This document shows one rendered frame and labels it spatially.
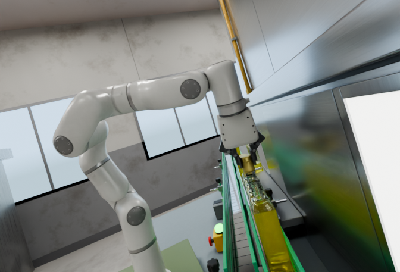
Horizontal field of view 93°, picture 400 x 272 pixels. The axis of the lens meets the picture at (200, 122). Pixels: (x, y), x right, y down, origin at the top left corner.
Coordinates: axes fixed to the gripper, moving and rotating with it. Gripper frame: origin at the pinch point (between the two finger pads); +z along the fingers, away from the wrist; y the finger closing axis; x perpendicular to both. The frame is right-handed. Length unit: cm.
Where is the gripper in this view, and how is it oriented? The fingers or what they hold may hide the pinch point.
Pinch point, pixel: (246, 159)
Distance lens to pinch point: 59.2
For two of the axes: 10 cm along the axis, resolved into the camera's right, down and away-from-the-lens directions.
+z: 3.1, 9.1, 2.7
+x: -0.3, 2.9, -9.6
